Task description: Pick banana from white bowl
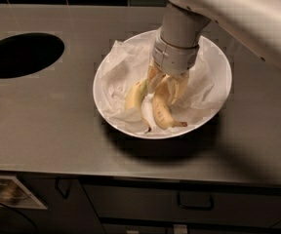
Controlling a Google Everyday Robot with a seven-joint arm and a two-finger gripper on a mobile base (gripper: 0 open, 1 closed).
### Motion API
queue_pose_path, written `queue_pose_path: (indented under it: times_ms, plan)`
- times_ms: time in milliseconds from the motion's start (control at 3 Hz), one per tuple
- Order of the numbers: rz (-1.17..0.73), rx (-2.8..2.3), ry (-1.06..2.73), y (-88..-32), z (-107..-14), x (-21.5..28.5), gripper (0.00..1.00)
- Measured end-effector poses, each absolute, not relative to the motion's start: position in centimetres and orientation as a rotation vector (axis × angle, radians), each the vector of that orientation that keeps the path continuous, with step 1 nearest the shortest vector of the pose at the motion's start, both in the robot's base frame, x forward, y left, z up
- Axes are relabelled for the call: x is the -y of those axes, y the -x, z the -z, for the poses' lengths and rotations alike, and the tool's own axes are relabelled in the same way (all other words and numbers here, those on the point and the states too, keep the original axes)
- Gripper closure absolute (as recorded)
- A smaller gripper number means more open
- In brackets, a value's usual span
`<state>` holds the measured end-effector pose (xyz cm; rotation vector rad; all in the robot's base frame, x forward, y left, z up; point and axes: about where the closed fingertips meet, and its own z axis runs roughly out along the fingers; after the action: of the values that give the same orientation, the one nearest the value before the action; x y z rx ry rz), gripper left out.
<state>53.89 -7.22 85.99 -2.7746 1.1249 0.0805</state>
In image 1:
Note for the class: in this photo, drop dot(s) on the small greenish yellow banana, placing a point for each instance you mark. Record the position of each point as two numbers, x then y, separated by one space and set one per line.
133 102

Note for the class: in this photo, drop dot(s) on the dark drawer front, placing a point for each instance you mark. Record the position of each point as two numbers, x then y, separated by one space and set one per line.
161 205

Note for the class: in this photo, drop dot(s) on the white paper sheet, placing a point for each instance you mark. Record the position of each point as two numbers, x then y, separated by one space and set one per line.
121 69

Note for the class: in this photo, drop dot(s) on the black cabinet door handle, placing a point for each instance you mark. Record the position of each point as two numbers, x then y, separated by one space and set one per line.
63 187

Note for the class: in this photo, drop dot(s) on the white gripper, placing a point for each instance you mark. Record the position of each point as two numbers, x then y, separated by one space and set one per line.
174 58

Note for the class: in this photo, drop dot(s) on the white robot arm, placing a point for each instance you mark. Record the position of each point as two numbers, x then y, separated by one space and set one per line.
256 24

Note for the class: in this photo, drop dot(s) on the round black counter opening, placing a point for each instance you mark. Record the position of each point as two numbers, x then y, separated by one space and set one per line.
28 53

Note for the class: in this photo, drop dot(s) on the large yellow banana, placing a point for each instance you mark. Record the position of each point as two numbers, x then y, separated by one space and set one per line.
161 109

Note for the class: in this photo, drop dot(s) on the grey appliance panel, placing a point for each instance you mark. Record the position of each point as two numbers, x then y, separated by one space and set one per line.
14 193

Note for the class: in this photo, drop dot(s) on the white bowl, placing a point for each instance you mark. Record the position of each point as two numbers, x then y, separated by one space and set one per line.
218 78

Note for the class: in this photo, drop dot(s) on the black drawer handle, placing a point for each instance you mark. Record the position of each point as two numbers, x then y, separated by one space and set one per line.
195 201

